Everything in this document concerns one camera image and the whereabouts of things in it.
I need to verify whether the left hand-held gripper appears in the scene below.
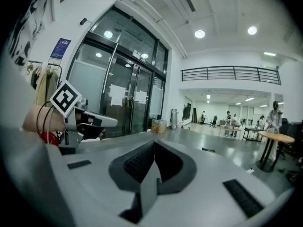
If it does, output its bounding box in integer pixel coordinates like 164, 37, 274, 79
49, 79, 118, 149

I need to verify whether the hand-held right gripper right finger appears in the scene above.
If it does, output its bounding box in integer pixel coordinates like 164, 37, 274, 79
154, 140, 197, 195

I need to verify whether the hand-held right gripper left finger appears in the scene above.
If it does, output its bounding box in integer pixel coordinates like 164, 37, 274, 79
108, 140, 156, 193

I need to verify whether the person's left forearm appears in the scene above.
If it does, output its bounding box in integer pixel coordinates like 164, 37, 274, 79
22, 105, 66, 132

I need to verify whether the red object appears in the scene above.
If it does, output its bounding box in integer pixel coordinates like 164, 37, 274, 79
39, 131, 60, 148

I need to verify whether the white paper notice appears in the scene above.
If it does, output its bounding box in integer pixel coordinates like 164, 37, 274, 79
134, 90, 148, 105
108, 84, 125, 107

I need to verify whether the yellow cardboard box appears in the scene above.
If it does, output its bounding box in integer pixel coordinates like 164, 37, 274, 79
151, 119, 168, 135

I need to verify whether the black framed glass door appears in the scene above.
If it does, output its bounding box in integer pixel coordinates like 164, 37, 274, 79
65, 5, 169, 139

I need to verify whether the beige hanging coat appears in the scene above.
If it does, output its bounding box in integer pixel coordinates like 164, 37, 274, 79
35, 67, 60, 107

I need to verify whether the black clothes rack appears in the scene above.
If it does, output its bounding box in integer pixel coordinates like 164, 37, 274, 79
27, 60, 63, 83

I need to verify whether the long wooden table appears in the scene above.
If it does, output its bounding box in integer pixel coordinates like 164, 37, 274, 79
218, 124, 243, 137

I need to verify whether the dark hanging garment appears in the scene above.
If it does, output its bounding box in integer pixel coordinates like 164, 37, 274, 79
30, 66, 40, 90

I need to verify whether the black low desk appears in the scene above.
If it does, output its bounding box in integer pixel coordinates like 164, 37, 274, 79
242, 126, 264, 142

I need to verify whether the person's white printed shirt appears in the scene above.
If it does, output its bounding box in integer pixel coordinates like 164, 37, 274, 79
0, 0, 62, 130

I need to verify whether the round wooden table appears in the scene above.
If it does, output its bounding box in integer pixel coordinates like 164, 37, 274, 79
255, 130, 296, 173

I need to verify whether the black balcony railing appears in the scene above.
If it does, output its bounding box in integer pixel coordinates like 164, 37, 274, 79
180, 65, 282, 86

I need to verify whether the large black chair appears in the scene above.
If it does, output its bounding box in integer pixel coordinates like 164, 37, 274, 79
278, 118, 303, 160

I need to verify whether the ceiling air vent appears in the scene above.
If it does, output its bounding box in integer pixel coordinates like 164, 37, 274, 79
185, 0, 196, 13

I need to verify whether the grey standing frame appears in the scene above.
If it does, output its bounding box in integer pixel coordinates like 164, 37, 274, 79
170, 108, 178, 130

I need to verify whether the thin black cable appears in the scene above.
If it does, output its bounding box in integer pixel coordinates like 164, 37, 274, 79
36, 100, 55, 137

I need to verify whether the blue wall poster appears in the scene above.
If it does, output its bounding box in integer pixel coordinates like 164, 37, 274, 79
49, 37, 72, 59

